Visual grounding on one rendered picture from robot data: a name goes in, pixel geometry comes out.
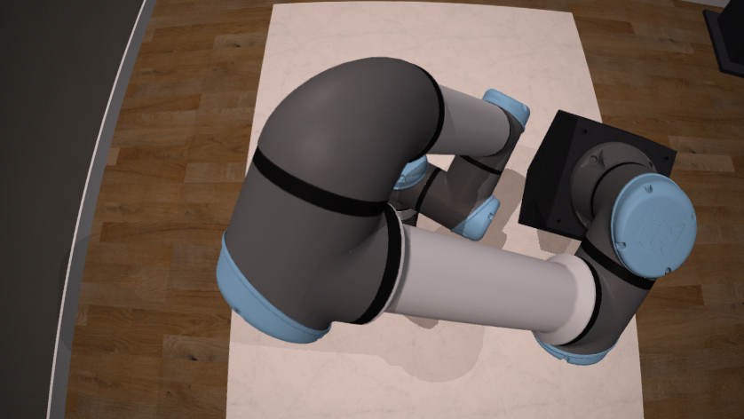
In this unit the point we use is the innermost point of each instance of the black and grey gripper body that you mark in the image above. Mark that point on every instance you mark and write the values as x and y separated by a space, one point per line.
407 217

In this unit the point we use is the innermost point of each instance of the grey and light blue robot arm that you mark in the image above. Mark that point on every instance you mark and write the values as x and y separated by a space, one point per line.
312 241

